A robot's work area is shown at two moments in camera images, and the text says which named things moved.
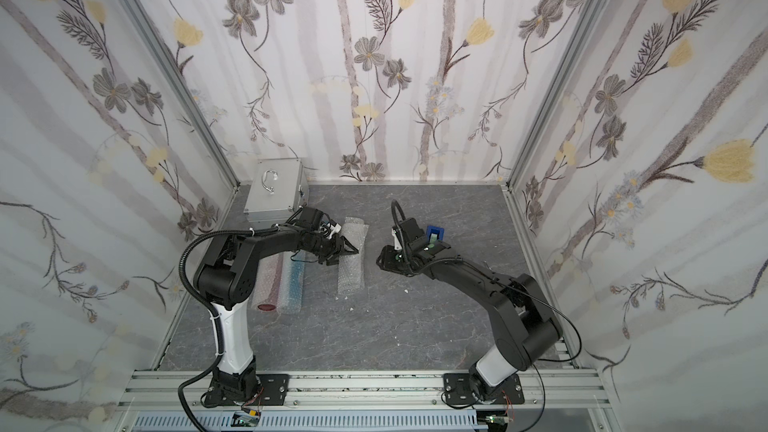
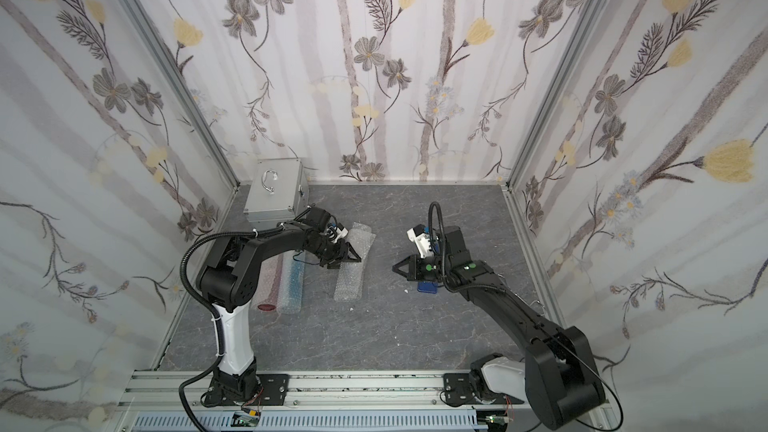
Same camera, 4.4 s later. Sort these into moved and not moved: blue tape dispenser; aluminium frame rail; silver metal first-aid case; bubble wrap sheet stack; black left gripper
Moved: blue tape dispenser; bubble wrap sheet stack
Not moved: aluminium frame rail; silver metal first-aid case; black left gripper
